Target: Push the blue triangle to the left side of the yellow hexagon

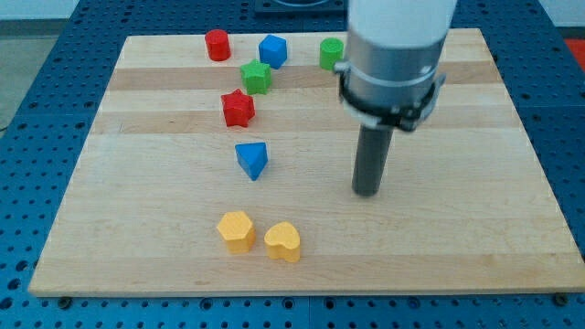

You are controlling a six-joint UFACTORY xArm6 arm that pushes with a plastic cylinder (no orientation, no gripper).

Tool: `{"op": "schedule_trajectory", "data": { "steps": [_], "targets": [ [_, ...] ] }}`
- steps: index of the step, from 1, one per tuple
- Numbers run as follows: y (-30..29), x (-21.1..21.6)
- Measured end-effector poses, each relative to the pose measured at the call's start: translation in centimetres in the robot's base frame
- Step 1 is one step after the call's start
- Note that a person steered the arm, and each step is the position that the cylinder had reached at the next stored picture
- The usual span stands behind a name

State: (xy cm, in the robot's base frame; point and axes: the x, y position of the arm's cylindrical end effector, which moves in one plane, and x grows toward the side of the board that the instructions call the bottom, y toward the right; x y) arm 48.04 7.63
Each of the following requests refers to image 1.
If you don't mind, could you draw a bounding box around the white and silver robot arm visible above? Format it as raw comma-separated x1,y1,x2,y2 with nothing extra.
334,0,457,132

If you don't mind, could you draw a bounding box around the blue triangle block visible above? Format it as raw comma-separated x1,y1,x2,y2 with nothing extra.
235,143,268,181

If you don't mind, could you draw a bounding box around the yellow hexagon block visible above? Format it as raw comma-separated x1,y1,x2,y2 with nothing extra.
217,211,256,254

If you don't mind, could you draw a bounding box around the yellow heart block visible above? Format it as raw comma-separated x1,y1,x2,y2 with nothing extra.
264,221,301,262

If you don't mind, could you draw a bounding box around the red star block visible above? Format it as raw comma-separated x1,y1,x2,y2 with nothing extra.
220,89,255,128

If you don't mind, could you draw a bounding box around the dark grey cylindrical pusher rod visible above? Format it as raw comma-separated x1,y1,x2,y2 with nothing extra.
352,125,393,196

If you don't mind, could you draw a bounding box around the green star block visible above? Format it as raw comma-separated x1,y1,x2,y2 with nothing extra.
240,59,271,94

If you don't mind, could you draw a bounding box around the blue cube block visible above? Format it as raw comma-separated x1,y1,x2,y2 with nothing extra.
259,35,288,69

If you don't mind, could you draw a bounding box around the green cylinder block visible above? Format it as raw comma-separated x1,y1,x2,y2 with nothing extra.
319,37,344,70

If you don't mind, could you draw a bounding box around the red cylinder block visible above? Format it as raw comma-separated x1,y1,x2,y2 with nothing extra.
205,29,231,61

